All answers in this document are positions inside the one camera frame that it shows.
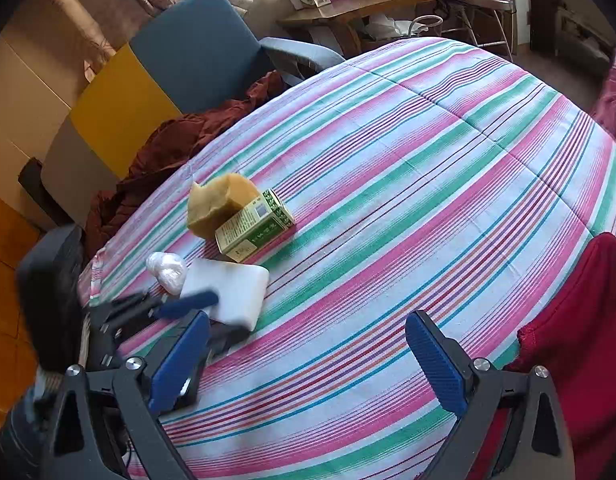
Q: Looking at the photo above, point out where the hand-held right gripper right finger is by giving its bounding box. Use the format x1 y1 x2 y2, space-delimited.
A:
405 310 577 480

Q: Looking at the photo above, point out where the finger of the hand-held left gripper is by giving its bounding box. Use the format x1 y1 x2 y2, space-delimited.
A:
178 321 250 408
110 290 220 324

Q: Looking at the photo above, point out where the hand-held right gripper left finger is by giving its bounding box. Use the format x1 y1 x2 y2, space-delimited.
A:
38 310 212 480

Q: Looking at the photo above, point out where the white foam block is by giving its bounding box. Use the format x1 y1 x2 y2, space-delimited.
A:
180 258 270 332

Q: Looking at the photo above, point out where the plastic wrapped white item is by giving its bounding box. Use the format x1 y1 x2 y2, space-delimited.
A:
146 251 188 294

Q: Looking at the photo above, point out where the orange wooden wardrobe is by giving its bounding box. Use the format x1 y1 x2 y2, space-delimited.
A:
0 190 45 433

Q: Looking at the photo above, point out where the green patterned box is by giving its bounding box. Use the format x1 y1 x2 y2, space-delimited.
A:
214 188 296 264

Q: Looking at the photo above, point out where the yellow sponge chunk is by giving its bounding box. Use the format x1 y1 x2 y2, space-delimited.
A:
187 173 261 238

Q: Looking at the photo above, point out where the red garment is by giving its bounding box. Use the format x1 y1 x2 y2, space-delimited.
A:
488 232 616 480

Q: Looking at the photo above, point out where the dark red cloth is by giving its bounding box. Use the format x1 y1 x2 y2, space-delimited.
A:
83 70 289 261

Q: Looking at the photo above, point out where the striped blanket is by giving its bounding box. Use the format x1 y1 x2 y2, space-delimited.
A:
78 35 616 480

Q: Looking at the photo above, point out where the grey yellow blue sofa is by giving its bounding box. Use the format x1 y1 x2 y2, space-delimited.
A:
18 0 346 226

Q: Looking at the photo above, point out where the pink checked curtain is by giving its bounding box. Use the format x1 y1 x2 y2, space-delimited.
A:
53 0 189 76

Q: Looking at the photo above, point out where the pink blanket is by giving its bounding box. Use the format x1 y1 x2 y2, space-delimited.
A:
590 47 616 153

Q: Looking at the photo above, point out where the white plastic bag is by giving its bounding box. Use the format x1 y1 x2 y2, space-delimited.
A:
365 14 445 42

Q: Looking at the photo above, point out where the wooden desk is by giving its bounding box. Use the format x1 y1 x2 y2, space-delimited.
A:
277 0 439 58

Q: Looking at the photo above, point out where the metal stool with items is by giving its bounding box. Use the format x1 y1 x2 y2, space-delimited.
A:
438 0 519 61

